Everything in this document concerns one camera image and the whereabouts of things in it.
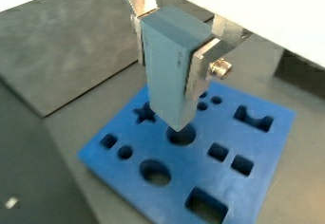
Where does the blue shape sorting board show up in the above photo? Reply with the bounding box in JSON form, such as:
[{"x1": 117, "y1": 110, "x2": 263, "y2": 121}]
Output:
[{"x1": 79, "y1": 83, "x2": 295, "y2": 224}]

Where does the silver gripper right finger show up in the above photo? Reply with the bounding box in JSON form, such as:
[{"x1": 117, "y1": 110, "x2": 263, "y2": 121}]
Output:
[{"x1": 186, "y1": 14, "x2": 252, "y2": 101}]

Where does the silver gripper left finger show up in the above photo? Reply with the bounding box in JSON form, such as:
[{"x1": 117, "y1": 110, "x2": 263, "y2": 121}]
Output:
[{"x1": 124, "y1": 0, "x2": 160, "y2": 65}]

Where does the light blue rectangular block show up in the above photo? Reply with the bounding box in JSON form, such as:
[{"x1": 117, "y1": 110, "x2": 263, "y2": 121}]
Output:
[{"x1": 141, "y1": 6, "x2": 213, "y2": 131}]

